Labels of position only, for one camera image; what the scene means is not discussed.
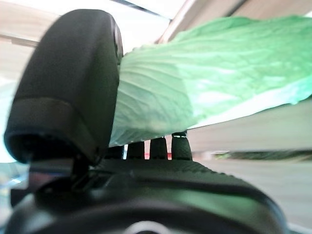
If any green white napa cabbage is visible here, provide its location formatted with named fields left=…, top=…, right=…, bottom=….
left=108, top=14, right=312, bottom=148

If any slatted wooden cabbage crate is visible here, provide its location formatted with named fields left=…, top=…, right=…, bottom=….
left=0, top=0, right=312, bottom=230

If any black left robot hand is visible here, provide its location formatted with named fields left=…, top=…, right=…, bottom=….
left=3, top=9, right=286, bottom=234

